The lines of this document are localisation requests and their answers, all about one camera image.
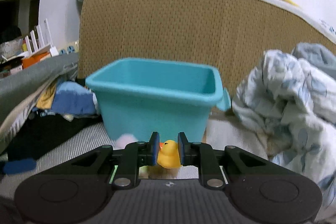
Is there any pink plush keychain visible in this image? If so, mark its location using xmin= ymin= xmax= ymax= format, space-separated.
xmin=114 ymin=134 xmax=138 ymax=149

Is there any yellow rubber duck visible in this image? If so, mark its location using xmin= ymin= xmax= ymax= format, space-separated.
xmin=157 ymin=140 xmax=182 ymax=169

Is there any black clothing pile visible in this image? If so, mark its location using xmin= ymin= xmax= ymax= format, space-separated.
xmin=3 ymin=112 xmax=102 ymax=161

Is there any white router with antennas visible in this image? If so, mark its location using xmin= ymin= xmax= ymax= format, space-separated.
xmin=22 ymin=19 xmax=59 ymax=58

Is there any blue and white cloth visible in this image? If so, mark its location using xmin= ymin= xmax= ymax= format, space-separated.
xmin=50 ymin=81 xmax=97 ymax=116

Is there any teal plastic storage bin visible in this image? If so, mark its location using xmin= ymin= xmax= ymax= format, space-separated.
xmin=85 ymin=58 xmax=231 ymax=142

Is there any woven rattan headboard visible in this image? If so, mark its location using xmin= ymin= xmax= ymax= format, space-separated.
xmin=78 ymin=0 xmax=335 ymax=94

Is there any floral white blue quilt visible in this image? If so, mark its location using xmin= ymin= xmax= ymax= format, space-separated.
xmin=232 ymin=50 xmax=335 ymax=218

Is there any yellow cloth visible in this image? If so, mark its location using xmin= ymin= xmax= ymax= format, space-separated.
xmin=36 ymin=80 xmax=58 ymax=110

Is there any green tissue pack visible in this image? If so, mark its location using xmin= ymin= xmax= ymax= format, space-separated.
xmin=109 ymin=165 xmax=118 ymax=184

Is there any white power strip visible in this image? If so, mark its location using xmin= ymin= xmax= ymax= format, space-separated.
xmin=58 ymin=40 xmax=79 ymax=55

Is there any grey blue blanket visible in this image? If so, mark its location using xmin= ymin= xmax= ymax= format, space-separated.
xmin=291 ymin=42 xmax=335 ymax=78

